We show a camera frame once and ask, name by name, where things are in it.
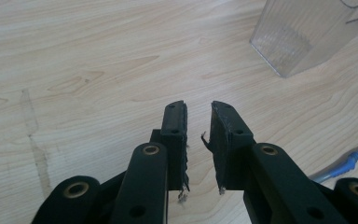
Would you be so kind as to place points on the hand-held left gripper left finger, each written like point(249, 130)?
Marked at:
point(174, 146)

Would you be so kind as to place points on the grey and blue toothbrush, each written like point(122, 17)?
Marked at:
point(343, 166)

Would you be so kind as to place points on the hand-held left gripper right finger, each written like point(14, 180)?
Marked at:
point(227, 146)

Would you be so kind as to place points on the clear ribbed plastic container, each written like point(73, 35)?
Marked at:
point(304, 34)

